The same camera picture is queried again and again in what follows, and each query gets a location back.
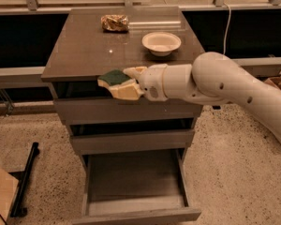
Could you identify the white paper bowl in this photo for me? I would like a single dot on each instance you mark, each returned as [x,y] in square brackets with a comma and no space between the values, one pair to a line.
[161,43]

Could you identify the cardboard box left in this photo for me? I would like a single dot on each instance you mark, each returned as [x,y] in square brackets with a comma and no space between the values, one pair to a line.
[8,188]

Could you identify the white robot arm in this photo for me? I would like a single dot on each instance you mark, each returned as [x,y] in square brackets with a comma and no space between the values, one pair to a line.
[213,79]

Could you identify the green yellow sponge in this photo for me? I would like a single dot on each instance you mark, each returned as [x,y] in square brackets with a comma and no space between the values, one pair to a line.
[112,78]

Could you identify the grey middle drawer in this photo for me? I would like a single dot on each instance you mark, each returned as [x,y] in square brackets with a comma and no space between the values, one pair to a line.
[132,142]

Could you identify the black metal bar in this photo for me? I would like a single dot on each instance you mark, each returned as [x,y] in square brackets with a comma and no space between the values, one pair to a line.
[17,210]

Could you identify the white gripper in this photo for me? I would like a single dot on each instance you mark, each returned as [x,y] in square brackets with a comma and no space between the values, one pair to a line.
[152,82]

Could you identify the grey open bottom drawer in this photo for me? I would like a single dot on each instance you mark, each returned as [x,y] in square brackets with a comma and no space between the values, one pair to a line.
[136,188]

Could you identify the grey top drawer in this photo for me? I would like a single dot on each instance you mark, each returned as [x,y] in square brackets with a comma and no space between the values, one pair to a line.
[99,110]

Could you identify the grey drawer cabinet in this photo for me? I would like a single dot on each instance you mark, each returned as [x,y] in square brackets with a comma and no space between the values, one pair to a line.
[85,51]

